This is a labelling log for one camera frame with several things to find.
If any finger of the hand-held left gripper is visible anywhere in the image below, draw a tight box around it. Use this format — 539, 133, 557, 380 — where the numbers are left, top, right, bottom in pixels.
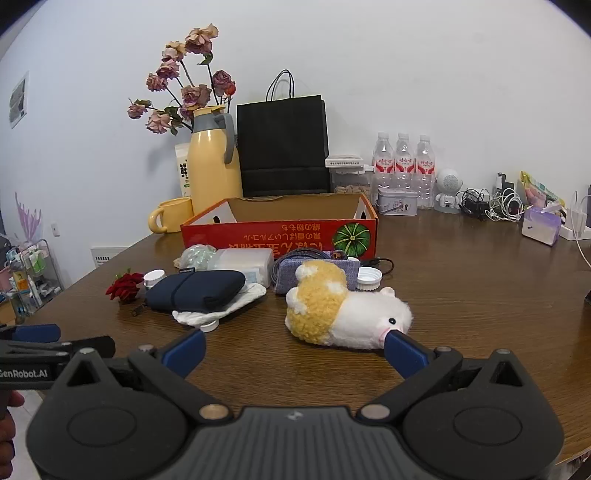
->
0, 336, 116, 365
0, 324, 62, 343

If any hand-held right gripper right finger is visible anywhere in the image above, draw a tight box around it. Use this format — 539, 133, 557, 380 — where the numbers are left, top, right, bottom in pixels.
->
357, 329, 542, 424

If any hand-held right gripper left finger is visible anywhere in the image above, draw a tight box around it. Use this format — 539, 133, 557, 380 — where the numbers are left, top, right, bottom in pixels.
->
51, 329, 234, 423

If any white and yellow plush toy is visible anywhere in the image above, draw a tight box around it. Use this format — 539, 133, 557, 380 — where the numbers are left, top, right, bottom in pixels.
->
285, 260, 413, 350

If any navy blue pouch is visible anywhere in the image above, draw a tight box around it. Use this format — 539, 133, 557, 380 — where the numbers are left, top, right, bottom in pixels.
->
131, 270, 247, 317

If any red artificial rose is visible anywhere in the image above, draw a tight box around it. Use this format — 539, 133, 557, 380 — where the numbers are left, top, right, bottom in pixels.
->
105, 272, 146, 304

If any white cloth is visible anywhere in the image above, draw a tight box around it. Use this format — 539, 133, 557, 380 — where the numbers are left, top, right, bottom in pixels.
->
172, 282, 267, 328

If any white ribbed bottle cap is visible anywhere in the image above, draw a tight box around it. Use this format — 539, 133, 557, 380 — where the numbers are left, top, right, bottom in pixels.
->
357, 267, 384, 292

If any clear wrapper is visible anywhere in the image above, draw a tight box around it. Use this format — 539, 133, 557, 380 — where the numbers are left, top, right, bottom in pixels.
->
178, 244, 218, 271

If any clear plastic box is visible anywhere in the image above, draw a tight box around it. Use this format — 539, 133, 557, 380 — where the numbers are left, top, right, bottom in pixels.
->
208, 248, 275, 289

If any purple woven pouch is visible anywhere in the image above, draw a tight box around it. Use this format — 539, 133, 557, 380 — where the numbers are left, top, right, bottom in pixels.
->
274, 257, 361, 295

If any red cardboard box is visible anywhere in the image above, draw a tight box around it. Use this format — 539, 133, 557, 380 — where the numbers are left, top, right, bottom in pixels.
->
181, 193, 379, 261

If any person's left hand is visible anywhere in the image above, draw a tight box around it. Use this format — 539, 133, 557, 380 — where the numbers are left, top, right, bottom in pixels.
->
0, 390, 25, 464

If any yellow mug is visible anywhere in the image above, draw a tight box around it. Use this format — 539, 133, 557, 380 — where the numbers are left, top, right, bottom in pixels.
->
148, 198, 195, 234

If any white printed tin box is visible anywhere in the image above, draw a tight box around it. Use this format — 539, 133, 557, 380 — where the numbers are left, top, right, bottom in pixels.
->
376, 186, 419, 216

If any small white robot toy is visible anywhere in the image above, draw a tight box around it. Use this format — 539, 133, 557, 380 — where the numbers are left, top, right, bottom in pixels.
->
434, 168, 464, 214

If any white milk carton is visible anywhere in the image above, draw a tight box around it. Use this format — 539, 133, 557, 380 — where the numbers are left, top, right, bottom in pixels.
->
174, 142, 194, 198

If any yellow thermos jug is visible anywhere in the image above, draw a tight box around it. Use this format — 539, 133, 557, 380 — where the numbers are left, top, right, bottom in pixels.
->
187, 106, 244, 217

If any purple tissue pack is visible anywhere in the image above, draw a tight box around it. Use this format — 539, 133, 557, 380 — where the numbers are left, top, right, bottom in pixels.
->
522, 205, 564, 246

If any clear container with white lid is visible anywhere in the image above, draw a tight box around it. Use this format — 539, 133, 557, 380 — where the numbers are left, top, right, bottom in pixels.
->
325, 154, 374, 197

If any clear water bottle red label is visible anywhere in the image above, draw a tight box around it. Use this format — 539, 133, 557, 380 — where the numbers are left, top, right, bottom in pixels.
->
393, 133, 416, 190
372, 132, 396, 192
414, 135, 437, 210

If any white charging dock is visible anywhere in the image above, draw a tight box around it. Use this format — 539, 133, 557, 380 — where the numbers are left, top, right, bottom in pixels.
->
558, 208, 591, 241

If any yellow-green snack packet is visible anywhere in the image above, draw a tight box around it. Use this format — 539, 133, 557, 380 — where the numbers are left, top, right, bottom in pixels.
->
519, 171, 566, 213

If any black paper bag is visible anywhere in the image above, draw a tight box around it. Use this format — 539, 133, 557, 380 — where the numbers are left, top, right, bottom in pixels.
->
236, 70, 331, 198

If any dried pink rose bouquet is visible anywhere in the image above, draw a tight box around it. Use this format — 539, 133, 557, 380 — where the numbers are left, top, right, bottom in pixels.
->
128, 24, 236, 136

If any wire storage rack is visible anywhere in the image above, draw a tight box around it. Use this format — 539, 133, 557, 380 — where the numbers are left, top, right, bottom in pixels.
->
0, 237, 64, 324

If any white wall panel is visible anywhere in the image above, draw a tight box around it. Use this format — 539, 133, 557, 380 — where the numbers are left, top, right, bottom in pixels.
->
90, 246, 127, 267

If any purple wall decal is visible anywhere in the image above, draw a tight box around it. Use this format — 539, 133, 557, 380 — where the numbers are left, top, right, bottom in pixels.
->
14, 191, 42, 241

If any black cable bundle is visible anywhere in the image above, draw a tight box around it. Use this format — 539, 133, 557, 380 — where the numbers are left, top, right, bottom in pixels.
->
459, 188, 491, 221

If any white cable bundle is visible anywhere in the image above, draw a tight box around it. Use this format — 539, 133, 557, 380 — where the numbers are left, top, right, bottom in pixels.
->
487, 190, 526, 223

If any long white cable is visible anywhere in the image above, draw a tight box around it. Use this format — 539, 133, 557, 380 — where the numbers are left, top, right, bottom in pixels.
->
570, 191, 591, 268

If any wall poster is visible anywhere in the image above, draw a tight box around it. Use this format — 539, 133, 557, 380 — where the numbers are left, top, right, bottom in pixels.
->
9, 71, 29, 129

